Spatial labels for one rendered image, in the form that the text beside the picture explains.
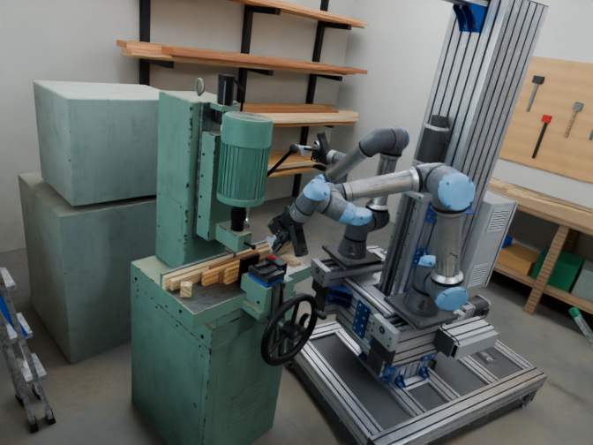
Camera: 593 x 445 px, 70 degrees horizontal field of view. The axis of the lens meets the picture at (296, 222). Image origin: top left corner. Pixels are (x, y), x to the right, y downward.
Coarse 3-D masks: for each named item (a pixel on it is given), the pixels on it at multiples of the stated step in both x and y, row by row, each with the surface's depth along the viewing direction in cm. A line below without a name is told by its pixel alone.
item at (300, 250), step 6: (294, 228) 145; (300, 228) 147; (294, 234) 145; (300, 234) 147; (294, 240) 146; (300, 240) 146; (294, 246) 146; (300, 246) 146; (306, 246) 148; (294, 252) 147; (300, 252) 145; (306, 252) 147
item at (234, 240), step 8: (216, 224) 166; (224, 224) 167; (216, 232) 167; (224, 232) 164; (232, 232) 161; (240, 232) 162; (248, 232) 163; (224, 240) 165; (232, 240) 162; (240, 240) 160; (248, 240) 163; (232, 248) 162; (240, 248) 162; (248, 248) 165
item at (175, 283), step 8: (264, 248) 182; (288, 248) 192; (264, 256) 181; (192, 272) 156; (200, 272) 157; (176, 280) 149; (184, 280) 152; (192, 280) 155; (200, 280) 158; (176, 288) 151
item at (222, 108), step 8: (224, 80) 148; (232, 80) 150; (224, 88) 149; (232, 88) 152; (224, 96) 151; (232, 96) 153; (216, 104) 151; (224, 104) 152; (232, 104) 154; (216, 112) 155; (224, 112) 153; (216, 120) 155
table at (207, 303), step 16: (288, 272) 174; (304, 272) 180; (160, 288) 152; (192, 288) 153; (208, 288) 155; (224, 288) 156; (240, 288) 158; (176, 304) 146; (192, 304) 145; (208, 304) 146; (224, 304) 149; (240, 304) 156; (192, 320) 141; (208, 320) 146
